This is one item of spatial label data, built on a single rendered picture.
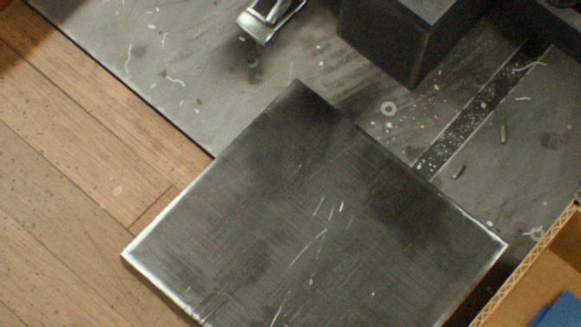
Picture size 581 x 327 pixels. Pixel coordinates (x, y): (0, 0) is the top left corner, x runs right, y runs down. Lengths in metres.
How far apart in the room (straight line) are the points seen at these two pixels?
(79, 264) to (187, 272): 0.07
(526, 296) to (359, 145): 0.14
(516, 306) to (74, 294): 0.26
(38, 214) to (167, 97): 0.11
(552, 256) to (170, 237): 0.23
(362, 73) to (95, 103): 0.17
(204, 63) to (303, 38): 0.07
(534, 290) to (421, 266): 0.07
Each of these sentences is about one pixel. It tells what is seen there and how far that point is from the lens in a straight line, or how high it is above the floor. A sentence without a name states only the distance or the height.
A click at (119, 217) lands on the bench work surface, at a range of 0.69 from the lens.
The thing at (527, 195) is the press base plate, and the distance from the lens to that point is 0.72.
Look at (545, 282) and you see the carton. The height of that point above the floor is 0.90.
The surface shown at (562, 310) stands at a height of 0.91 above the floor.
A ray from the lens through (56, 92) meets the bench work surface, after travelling 0.73.
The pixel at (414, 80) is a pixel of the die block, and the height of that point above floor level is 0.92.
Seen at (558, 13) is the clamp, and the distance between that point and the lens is 0.70.
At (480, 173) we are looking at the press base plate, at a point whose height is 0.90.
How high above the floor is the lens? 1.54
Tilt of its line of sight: 66 degrees down
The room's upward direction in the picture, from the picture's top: 6 degrees clockwise
